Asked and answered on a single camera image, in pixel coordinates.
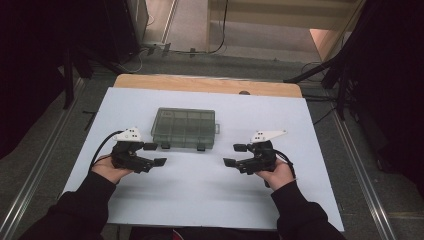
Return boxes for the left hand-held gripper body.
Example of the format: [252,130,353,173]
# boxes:
[110,126,156,174]

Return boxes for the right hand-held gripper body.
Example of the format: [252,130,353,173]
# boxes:
[235,129,288,175]

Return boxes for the grey transparent compartment box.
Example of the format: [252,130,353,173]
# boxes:
[150,107,221,152]

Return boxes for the person's left hand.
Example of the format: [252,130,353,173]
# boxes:
[90,154,134,185]

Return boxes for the person's right hand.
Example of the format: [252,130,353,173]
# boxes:
[254,159,296,192]

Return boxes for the white table mat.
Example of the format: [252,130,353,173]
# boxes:
[63,87,345,233]

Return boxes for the power strip with plugs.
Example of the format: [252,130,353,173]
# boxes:
[141,41,173,58]

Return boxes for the black tripod stand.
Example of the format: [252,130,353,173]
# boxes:
[283,56,351,121]

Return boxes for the dark cabinet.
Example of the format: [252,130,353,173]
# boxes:
[103,0,149,64]

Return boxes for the light wooden panel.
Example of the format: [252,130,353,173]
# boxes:
[309,28,351,63]

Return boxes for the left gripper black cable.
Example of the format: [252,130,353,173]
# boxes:
[89,130,125,171]

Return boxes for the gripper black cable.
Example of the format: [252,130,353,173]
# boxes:
[89,130,125,171]
[274,149,297,179]

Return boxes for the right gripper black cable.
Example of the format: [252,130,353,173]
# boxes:
[274,149,297,179]

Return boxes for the black cables on floor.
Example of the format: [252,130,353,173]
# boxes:
[301,94,338,126]

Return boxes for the white floor cable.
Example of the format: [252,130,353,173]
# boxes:
[124,48,149,74]

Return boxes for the metal floor rail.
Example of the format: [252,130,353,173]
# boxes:
[331,109,398,240]
[0,78,86,240]

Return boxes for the black hanging floor cable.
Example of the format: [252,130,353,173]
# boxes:
[173,0,230,55]

